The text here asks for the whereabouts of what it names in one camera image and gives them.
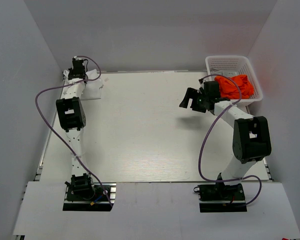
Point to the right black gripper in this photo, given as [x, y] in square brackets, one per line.
[190, 93]

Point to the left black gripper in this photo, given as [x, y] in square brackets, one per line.
[71, 71]

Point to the white t shirt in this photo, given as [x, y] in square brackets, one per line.
[93, 89]

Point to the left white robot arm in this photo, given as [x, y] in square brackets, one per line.
[72, 120]

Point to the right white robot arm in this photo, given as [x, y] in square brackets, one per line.
[251, 140]

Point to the white plastic basket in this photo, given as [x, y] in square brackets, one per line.
[233, 65]

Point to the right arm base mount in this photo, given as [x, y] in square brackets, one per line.
[221, 198]

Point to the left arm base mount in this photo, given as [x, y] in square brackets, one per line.
[97, 201]

